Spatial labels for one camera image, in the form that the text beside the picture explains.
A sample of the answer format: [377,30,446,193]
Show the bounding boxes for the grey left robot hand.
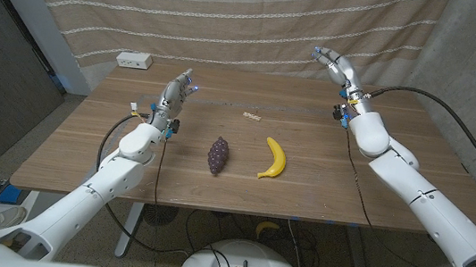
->
[147,64,201,137]

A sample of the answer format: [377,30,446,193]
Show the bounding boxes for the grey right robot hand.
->
[305,45,379,117]

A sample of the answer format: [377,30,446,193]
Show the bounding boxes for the purple toy grapes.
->
[205,135,232,177]

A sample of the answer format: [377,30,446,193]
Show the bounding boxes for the yellow toy banana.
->
[256,136,289,183]

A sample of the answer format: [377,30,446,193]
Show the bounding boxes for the yellow banana under table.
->
[254,219,282,241]

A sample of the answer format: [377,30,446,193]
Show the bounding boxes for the white power strip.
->
[114,50,154,71]

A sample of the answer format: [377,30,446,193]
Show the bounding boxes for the beige striped backdrop cloth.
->
[4,0,450,129]

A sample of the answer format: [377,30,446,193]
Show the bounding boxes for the black round floor grille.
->
[140,203,180,229]

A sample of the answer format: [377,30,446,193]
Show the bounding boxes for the white table leg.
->
[341,226,375,267]
[113,200,146,261]

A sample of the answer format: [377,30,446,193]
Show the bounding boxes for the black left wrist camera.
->
[163,117,182,141]

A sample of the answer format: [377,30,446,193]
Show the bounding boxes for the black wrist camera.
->
[163,117,182,141]
[330,102,354,130]

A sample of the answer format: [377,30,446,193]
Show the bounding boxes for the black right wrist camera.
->
[330,102,354,130]

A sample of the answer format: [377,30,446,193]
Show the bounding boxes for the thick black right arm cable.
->
[356,82,476,201]

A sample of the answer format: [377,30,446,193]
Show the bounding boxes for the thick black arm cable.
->
[356,82,476,201]
[87,108,207,257]

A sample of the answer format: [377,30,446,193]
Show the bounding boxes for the thin black left wrist cable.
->
[145,138,174,267]

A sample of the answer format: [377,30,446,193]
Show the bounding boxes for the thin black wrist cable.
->
[145,138,174,267]
[329,127,476,267]

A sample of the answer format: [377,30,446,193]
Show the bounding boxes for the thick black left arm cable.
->
[87,108,207,257]

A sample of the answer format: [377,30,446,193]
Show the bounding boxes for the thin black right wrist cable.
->
[329,127,476,267]

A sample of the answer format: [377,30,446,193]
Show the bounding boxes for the white floor cable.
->
[283,220,337,267]

